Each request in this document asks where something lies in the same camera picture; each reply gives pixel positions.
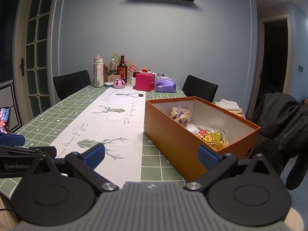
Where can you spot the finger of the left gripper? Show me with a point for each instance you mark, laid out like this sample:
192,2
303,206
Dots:
12,140
50,150

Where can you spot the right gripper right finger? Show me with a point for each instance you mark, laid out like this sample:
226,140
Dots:
219,166

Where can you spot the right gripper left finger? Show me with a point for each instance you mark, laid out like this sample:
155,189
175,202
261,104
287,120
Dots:
82,165

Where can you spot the yellow label waffle pack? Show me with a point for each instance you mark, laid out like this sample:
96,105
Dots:
217,140

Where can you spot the clear bag mixed veggie chips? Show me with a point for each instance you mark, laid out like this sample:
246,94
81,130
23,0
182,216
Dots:
180,115

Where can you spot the white long snack packet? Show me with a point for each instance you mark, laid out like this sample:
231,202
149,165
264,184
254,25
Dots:
194,129

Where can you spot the white drawer cabinet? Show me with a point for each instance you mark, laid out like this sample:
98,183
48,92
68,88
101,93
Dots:
8,99

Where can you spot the orange cardboard box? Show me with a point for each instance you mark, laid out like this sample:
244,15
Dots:
179,126

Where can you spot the white deer table runner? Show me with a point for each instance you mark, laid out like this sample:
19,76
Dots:
101,129

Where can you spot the folded white yellow cloths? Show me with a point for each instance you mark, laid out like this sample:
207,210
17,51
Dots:
230,106

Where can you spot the green grid tablecloth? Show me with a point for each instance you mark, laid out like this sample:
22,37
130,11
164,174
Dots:
96,125

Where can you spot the black chair left side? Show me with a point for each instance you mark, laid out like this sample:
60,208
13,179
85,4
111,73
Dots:
69,84

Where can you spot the black leather jacket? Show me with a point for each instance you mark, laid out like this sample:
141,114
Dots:
283,135

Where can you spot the pink round container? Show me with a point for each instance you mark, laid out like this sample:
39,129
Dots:
119,84

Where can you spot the small beige radio box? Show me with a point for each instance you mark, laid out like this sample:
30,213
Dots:
113,77

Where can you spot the brown chocolate-colored object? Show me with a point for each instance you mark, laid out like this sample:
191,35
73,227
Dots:
105,73

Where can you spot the purple tissue pack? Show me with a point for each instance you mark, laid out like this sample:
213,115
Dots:
165,86

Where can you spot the white pink tumbler bottle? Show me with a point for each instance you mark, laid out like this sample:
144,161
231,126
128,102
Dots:
98,72

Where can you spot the magenta square box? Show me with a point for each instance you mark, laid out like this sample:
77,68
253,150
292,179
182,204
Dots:
145,82

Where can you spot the clear plastic water bottle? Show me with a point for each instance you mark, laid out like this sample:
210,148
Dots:
112,67

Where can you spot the dark brown liquor bottle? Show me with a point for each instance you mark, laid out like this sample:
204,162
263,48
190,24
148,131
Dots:
122,69

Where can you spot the red fruit toy on dish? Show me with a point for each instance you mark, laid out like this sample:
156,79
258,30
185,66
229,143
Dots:
145,71

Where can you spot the glass panel door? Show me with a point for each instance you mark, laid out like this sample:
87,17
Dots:
30,47

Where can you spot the black chair near wall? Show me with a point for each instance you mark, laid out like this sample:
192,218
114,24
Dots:
194,86

